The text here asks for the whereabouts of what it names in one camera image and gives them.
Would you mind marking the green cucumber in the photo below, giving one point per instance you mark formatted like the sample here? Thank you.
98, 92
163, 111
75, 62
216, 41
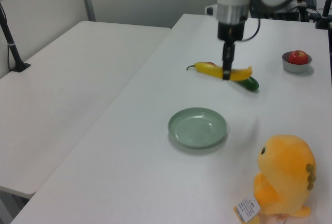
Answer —
250, 84

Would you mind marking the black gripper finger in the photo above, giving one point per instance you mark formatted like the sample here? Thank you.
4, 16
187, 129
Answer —
233, 53
226, 60

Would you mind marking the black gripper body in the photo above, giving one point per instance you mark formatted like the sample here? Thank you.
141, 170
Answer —
230, 32

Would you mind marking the white side table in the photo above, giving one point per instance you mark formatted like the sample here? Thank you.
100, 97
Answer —
64, 91

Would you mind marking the red apple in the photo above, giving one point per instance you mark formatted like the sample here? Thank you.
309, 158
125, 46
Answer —
297, 57

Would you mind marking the white paper toy tag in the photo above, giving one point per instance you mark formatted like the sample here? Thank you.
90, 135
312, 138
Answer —
246, 207

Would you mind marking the yellow banana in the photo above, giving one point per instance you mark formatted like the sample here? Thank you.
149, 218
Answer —
210, 69

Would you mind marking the small metal bowl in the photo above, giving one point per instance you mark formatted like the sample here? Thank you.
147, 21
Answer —
295, 68

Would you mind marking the black stand with white band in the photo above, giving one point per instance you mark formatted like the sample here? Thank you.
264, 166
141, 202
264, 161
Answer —
324, 14

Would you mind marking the orange plush toy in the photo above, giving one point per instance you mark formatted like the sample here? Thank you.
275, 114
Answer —
285, 172

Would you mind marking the green plastic plate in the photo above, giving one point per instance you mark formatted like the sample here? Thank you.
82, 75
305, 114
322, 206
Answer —
197, 128

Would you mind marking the black pole stand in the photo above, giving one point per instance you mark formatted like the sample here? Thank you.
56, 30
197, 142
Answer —
10, 45

